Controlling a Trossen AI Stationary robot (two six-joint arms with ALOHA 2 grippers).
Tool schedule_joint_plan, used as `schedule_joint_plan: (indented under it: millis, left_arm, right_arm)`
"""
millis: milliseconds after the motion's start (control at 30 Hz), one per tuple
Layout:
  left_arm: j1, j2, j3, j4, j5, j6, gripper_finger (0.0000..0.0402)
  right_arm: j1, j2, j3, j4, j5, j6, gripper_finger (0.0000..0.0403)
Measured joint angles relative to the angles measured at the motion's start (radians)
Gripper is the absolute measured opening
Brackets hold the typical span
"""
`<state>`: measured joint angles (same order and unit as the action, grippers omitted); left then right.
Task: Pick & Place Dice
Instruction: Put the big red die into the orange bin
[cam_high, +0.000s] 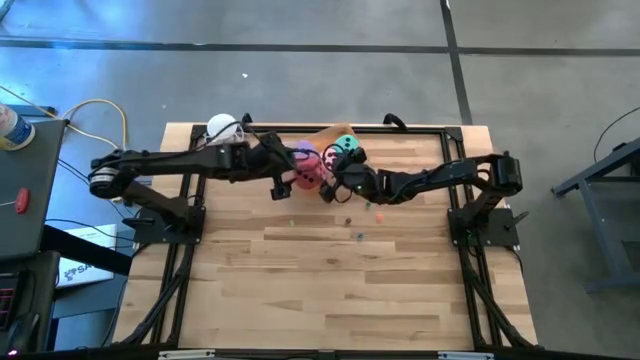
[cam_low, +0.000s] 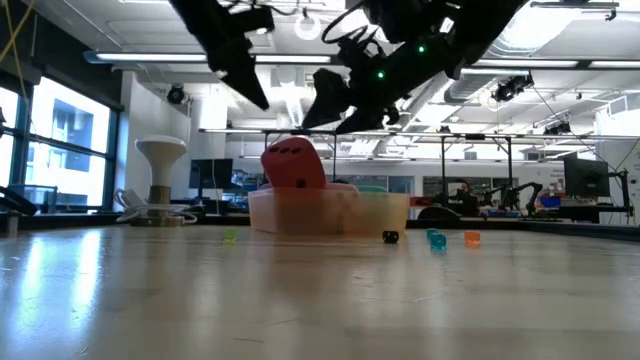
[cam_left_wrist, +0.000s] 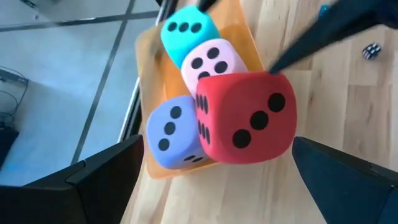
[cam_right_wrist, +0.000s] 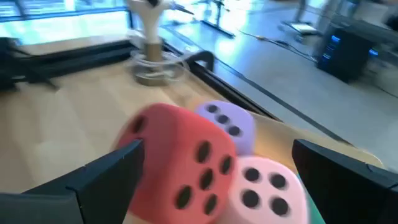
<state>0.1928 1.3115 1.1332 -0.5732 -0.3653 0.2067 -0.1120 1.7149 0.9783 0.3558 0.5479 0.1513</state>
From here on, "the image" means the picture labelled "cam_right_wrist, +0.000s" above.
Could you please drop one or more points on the large teal foam die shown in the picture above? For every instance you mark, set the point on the large teal foam die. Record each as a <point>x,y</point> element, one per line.
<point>314,211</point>

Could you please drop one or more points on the black aluminium table frame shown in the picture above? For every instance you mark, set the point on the black aluminium table frame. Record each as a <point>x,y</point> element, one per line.
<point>93,53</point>

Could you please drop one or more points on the orange translucent plastic bin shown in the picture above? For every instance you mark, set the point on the orange translucent plastic bin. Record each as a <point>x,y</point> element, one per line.
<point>280,137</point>

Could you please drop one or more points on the white pedestal stand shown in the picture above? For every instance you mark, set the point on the white pedestal stand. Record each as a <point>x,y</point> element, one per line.
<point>152,28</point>

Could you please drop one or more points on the black floor stand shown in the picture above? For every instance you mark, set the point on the black floor stand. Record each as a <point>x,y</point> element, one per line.
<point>219,21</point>

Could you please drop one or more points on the large purple foam die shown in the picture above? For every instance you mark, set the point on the large purple foam die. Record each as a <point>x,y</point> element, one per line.
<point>244,141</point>

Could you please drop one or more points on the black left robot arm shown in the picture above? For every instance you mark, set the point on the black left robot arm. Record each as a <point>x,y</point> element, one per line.
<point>7,68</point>

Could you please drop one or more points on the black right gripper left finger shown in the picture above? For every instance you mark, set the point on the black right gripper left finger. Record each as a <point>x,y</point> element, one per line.
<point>93,186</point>

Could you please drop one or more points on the large pink foam die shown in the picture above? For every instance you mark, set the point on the large pink foam die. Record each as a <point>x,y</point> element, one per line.
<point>264,163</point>

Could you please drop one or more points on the black computer tower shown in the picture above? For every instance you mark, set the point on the black computer tower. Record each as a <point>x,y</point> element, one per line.
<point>348,53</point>

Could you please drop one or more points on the large red foam die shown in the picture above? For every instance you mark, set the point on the large red foam die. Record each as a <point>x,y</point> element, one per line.
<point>174,140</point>

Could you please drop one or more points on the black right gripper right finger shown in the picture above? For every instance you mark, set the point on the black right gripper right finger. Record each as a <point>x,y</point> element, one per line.
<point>348,186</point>

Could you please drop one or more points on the black curved frame hook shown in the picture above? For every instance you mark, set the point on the black curved frame hook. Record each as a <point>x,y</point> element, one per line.
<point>202,55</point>

